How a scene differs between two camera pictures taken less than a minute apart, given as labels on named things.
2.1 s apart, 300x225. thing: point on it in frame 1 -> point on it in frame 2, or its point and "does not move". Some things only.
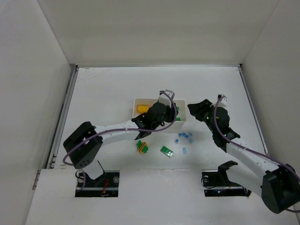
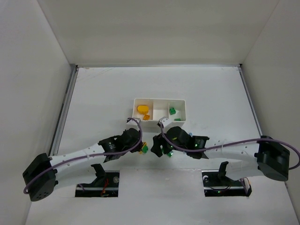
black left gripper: x=169 y=112 -> x=138 y=146
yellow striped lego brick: x=140 y=150 does not move
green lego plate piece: x=145 y=148 does not move
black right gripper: x=205 y=112 -> x=160 y=145
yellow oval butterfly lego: x=142 y=108 does not move
